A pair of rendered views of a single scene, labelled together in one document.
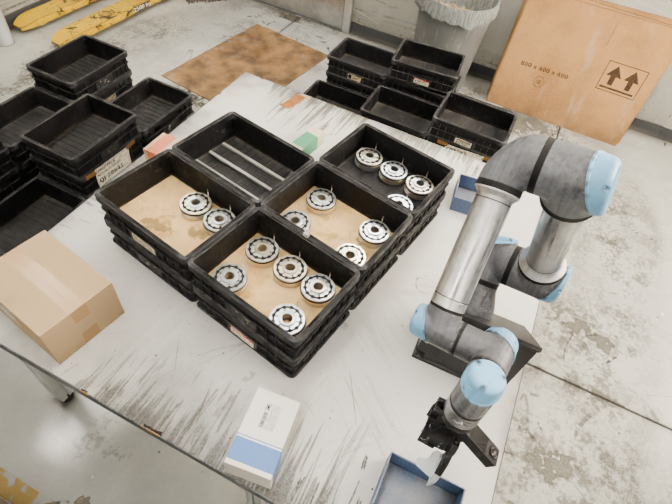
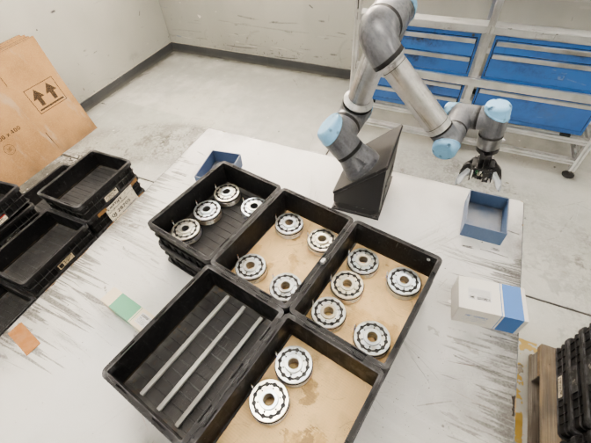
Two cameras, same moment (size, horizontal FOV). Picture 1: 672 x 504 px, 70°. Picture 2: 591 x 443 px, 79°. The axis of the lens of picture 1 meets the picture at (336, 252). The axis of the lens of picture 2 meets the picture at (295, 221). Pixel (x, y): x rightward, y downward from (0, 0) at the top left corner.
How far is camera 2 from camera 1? 1.17 m
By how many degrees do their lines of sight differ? 50
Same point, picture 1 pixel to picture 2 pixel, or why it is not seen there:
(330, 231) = (288, 260)
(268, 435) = (493, 294)
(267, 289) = (368, 306)
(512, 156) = (390, 27)
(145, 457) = not seen: outside the picture
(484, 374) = (500, 105)
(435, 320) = (456, 133)
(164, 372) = (456, 410)
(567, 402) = not seen: hidden behind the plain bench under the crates
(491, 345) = (465, 108)
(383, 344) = not seen: hidden behind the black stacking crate
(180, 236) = (317, 413)
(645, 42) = (23, 62)
